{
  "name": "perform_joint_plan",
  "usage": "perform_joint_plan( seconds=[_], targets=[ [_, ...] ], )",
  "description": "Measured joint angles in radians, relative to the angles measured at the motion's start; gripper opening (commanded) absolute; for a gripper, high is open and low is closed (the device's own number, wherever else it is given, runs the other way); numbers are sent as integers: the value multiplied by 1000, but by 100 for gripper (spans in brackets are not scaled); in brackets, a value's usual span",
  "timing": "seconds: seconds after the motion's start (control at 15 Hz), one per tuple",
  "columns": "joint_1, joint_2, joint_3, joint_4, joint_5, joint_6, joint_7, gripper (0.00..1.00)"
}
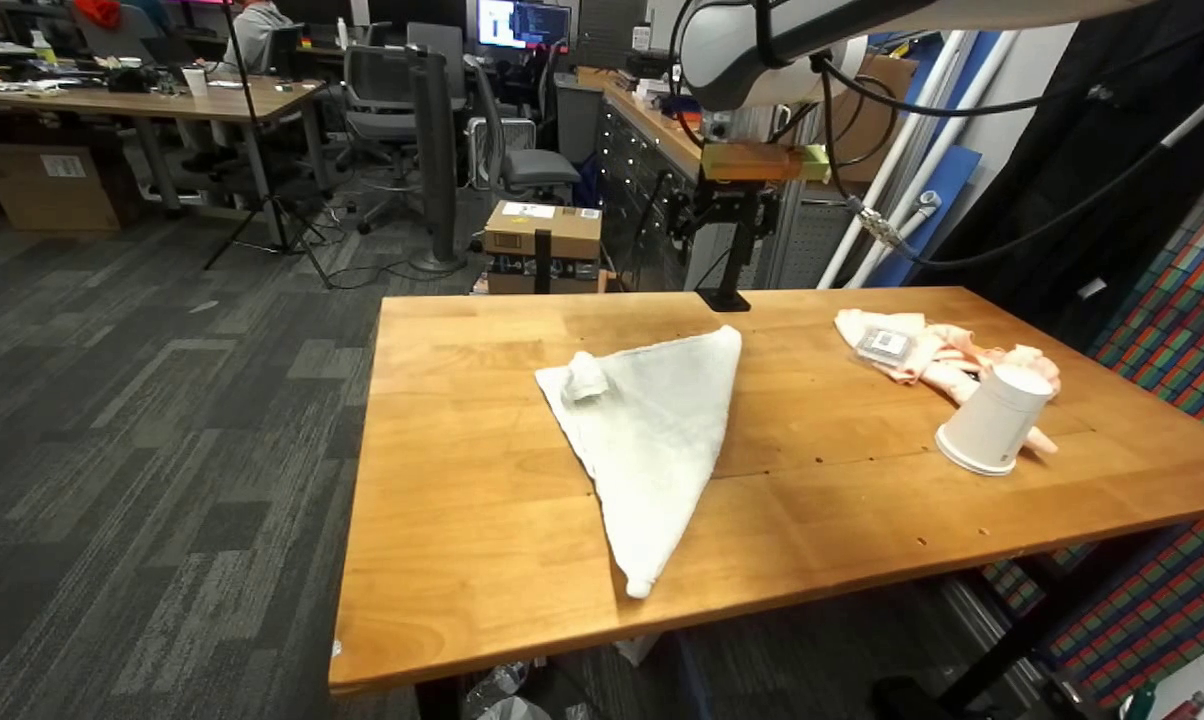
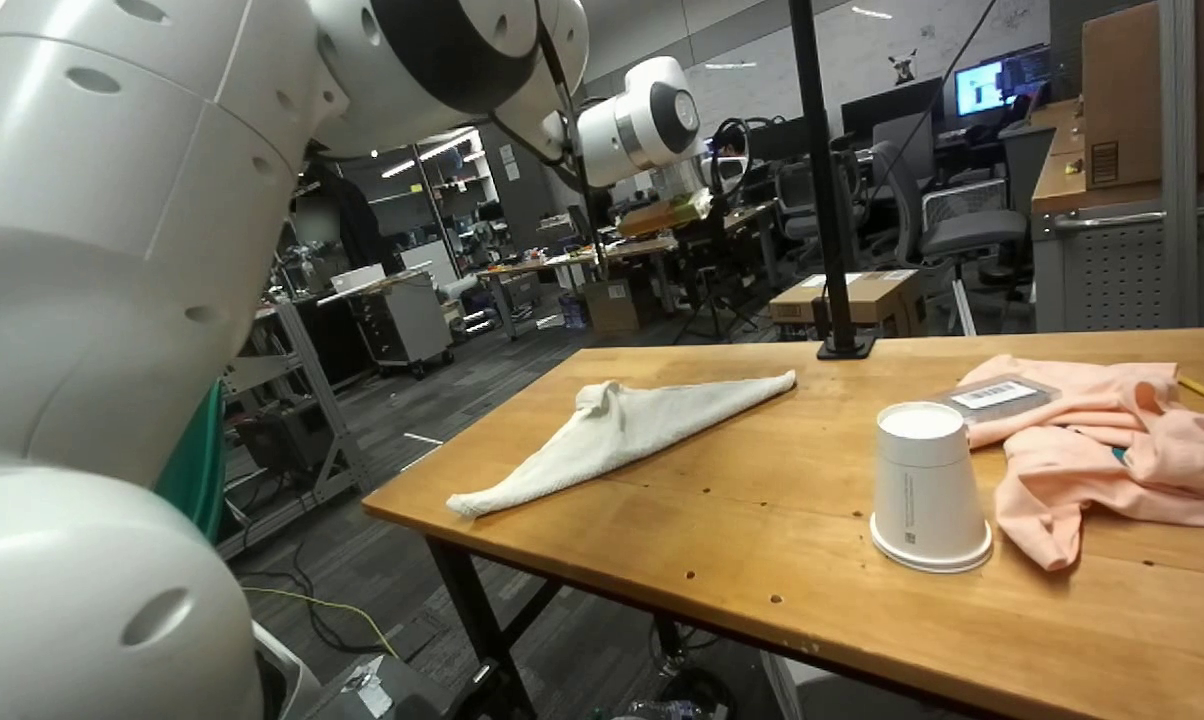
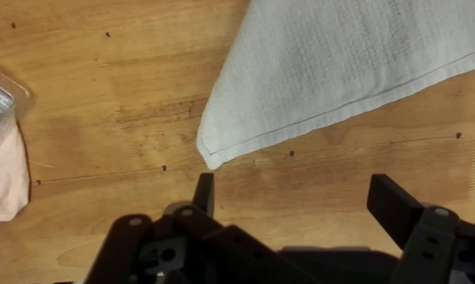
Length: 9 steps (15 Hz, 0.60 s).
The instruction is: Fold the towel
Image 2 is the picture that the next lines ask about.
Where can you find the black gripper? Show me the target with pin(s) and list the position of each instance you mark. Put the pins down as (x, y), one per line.
(702, 263)

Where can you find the white cloth towel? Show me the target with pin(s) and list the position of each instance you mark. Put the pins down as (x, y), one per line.
(600, 434)

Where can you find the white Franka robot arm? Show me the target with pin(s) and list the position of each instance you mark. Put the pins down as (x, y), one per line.
(93, 264)

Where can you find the black vertical pole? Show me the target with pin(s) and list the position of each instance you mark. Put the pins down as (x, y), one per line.
(825, 174)

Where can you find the grey office chair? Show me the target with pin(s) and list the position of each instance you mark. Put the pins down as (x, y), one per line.
(961, 200)

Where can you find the white rolling cabinet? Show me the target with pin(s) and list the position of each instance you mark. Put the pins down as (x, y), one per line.
(407, 322)

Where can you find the white paper cup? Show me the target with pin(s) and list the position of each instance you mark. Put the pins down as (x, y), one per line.
(924, 484)

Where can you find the clear plastic barcode tag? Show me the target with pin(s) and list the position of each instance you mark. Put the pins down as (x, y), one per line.
(1000, 395)

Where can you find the computer monitor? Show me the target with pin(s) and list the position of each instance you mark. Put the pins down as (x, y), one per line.
(1000, 85)

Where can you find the grey workbench cabinet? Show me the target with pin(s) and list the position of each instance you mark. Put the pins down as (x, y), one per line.
(1105, 263)

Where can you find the pink cloth garment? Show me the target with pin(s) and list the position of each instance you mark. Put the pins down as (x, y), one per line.
(1105, 464)

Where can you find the large cardboard box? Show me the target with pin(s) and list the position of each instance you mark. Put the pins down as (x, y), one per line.
(1145, 93)

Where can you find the green fabric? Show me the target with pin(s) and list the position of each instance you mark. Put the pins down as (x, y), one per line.
(196, 460)

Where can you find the tan wrist camera block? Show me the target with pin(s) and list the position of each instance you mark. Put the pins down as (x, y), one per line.
(663, 216)

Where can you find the black table frame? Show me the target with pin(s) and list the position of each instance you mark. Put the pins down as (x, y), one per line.
(484, 624)

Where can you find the grey metal post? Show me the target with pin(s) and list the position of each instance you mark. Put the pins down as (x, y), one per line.
(1178, 160)

